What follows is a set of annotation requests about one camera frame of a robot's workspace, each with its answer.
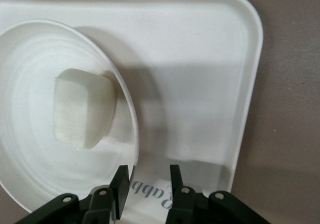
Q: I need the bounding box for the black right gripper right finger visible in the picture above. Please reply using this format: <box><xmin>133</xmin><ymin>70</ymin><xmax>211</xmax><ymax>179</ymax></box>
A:
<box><xmin>166</xmin><ymin>164</ymin><xmax>278</xmax><ymax>224</ymax></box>

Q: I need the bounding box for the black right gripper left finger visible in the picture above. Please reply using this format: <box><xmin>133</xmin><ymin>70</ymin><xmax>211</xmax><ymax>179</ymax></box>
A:
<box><xmin>14</xmin><ymin>165</ymin><xmax>130</xmax><ymax>224</ymax></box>

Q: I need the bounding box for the white steamed bun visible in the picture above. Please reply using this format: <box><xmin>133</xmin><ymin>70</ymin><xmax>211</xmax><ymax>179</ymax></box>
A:
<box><xmin>53</xmin><ymin>68</ymin><xmax>118</xmax><ymax>151</ymax></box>

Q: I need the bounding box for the round white plate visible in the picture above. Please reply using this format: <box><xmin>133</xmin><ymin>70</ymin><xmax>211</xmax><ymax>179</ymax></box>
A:
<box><xmin>0</xmin><ymin>19</ymin><xmax>140</xmax><ymax>213</ymax></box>

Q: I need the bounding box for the white rabbit print tray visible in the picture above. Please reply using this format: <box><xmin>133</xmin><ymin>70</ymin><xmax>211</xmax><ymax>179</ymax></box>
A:
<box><xmin>0</xmin><ymin>0</ymin><xmax>264</xmax><ymax>224</ymax></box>

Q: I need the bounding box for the brown table cloth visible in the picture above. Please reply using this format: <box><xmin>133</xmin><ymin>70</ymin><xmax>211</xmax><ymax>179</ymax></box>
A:
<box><xmin>0</xmin><ymin>0</ymin><xmax>320</xmax><ymax>224</ymax></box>

